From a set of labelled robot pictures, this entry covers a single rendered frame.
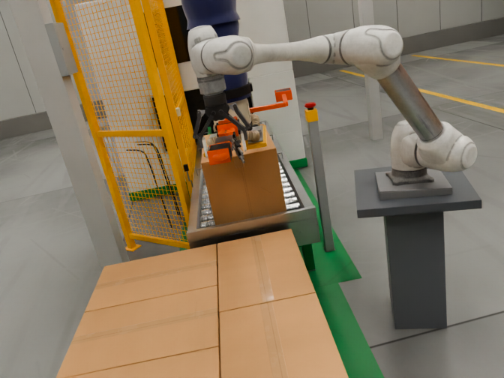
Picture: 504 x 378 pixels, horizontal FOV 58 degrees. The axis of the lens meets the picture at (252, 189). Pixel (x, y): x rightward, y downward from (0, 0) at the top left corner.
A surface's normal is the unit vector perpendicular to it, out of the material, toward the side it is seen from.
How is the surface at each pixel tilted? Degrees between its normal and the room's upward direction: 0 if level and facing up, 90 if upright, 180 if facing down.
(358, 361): 0
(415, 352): 0
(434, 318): 90
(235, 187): 90
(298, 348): 0
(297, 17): 90
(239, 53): 89
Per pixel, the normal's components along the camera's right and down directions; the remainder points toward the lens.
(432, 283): -0.18, 0.39
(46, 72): 0.08, 0.35
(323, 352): -0.18, -0.92
